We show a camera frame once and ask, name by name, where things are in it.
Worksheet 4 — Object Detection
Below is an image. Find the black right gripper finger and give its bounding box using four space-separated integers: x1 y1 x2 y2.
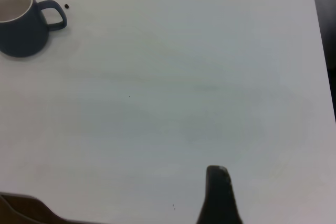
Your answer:
196 165 244 224

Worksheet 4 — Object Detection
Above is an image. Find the dark blue-grey ceramic mug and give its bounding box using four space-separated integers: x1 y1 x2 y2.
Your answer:
0 0 68 58

